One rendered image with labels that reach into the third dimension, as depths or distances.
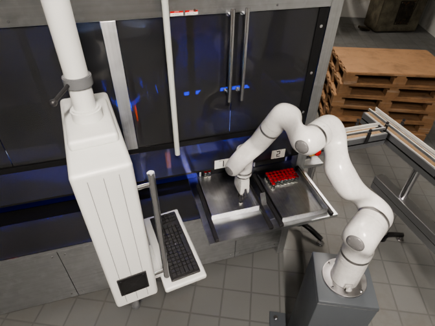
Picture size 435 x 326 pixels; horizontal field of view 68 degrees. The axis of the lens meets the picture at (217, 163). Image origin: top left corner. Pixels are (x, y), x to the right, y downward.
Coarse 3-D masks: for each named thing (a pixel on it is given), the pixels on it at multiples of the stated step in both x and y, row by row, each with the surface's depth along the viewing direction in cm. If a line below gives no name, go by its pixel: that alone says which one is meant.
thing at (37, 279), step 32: (288, 160) 205; (192, 224) 203; (32, 256) 180; (64, 256) 188; (96, 256) 196; (224, 256) 235; (0, 288) 189; (32, 288) 197; (64, 288) 206; (96, 288) 216
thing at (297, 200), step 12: (264, 180) 188; (300, 180) 188; (276, 192) 180; (288, 192) 180; (300, 192) 180; (312, 192) 180; (276, 204) 173; (288, 204) 173; (300, 204) 173; (312, 204) 173; (324, 204) 169; (288, 216) 162; (300, 216) 165
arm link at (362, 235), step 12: (360, 216) 116; (372, 216) 114; (348, 228) 114; (360, 228) 111; (372, 228) 111; (384, 228) 113; (348, 240) 114; (360, 240) 110; (372, 240) 110; (348, 252) 125; (360, 252) 113; (372, 252) 113; (360, 264) 125
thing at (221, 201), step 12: (204, 180) 187; (216, 180) 187; (228, 180) 187; (204, 192) 179; (216, 192) 180; (228, 192) 180; (216, 204) 172; (228, 204) 172; (240, 204) 173; (252, 204) 173; (216, 216) 163; (228, 216) 166
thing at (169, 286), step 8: (152, 232) 167; (184, 232) 167; (152, 240) 163; (152, 248) 160; (192, 248) 160; (152, 256) 156; (160, 256) 156; (160, 264) 153; (200, 264) 153; (200, 272) 149; (168, 280) 146; (184, 280) 146; (192, 280) 147; (168, 288) 143; (176, 288) 145
